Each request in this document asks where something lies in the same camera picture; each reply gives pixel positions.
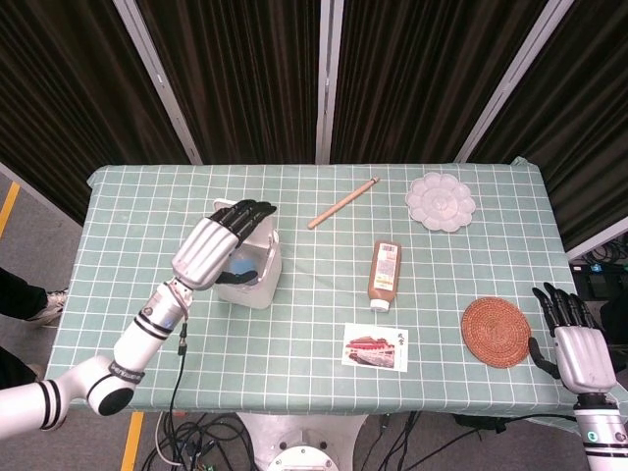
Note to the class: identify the dark brown curtain panel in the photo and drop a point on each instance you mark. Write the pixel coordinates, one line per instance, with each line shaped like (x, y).
(417, 78)
(59, 98)
(245, 78)
(579, 147)

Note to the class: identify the grey metal frame pole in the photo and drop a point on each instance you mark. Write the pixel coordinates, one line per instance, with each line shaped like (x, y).
(510, 83)
(329, 78)
(162, 88)

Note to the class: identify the round woven rattan coaster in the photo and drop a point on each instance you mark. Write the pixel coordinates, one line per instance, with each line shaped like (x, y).
(495, 331)

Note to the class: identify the green white checked tablecloth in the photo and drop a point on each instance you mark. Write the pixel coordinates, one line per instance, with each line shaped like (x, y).
(304, 275)

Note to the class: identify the white plastic container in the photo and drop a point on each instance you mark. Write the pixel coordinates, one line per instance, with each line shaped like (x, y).
(257, 294)

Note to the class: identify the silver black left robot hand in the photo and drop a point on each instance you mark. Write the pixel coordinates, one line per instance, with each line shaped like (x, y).
(206, 250)

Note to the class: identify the black trouser leg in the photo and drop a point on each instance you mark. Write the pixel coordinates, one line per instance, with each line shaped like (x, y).
(19, 294)

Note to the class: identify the wooden stick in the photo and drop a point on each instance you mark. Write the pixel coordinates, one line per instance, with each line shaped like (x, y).
(343, 202)

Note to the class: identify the black power adapter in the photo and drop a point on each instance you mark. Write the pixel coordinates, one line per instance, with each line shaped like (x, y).
(478, 422)

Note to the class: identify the palace photo postcard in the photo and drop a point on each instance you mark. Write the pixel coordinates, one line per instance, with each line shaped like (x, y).
(375, 347)

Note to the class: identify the white sneaker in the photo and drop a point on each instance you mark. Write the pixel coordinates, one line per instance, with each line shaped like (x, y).
(49, 306)

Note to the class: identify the white flower-shaped palette dish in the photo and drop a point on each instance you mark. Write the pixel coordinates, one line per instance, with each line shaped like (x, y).
(440, 201)

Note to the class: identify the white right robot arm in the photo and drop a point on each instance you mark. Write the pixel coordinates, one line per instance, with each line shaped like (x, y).
(603, 432)

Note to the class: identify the grey frame base rail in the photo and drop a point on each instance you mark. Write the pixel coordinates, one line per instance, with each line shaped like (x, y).
(598, 245)

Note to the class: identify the blue cube block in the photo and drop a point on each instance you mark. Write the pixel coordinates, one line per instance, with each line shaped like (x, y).
(243, 266)

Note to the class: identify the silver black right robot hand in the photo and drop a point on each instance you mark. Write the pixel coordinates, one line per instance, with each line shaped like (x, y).
(584, 353)

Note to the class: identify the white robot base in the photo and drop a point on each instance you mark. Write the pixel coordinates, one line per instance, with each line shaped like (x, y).
(299, 441)

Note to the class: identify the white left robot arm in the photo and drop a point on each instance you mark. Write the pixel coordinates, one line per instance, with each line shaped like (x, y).
(142, 333)

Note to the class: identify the brown sauce bottle white cap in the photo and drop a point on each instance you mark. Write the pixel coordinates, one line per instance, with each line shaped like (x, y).
(383, 284)

